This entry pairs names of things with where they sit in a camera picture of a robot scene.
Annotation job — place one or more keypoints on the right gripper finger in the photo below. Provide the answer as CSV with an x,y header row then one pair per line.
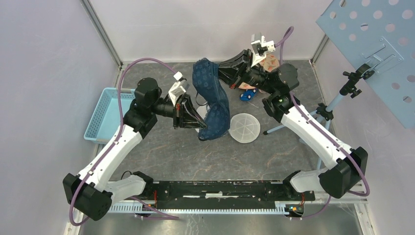
x,y
229,76
240,62

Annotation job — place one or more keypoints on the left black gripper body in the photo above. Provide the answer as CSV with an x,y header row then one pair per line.
x,y
177,111

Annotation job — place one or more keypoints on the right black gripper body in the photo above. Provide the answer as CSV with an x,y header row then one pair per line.
x,y
244,76

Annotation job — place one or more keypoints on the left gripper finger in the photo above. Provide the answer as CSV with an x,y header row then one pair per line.
x,y
191,123
190,115

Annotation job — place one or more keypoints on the dark blue lace bra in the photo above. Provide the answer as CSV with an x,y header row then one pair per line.
x,y
206,81

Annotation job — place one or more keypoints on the floral peach laundry bag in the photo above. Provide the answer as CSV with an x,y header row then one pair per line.
x,y
269,63

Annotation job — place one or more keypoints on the white mesh laundry bag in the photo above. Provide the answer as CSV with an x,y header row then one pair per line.
x,y
243,127

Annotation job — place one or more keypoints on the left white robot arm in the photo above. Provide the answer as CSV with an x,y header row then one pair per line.
x,y
91,191

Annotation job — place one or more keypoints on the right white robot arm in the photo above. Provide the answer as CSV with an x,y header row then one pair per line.
x,y
344,166

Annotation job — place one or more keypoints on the blue toy car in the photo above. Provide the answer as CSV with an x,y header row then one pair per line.
x,y
248,94

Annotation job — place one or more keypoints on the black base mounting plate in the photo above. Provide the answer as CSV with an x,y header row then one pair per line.
x,y
259,189

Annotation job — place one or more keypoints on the light blue plastic basket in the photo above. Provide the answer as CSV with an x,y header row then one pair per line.
x,y
105,119

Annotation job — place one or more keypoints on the light blue tripod stand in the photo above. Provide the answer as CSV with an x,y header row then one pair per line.
x,y
327,107

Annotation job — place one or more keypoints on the blue perforated panel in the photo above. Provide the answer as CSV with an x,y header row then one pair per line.
x,y
381,34

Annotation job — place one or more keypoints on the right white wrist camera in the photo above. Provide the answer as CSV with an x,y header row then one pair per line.
x,y
261,48

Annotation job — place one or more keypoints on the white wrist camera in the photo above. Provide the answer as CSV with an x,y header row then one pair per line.
x,y
179,88
261,48

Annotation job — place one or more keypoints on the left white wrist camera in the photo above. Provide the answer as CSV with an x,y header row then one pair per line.
x,y
179,88

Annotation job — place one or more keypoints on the light blue slotted cable duct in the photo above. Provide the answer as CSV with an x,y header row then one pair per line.
x,y
136,207

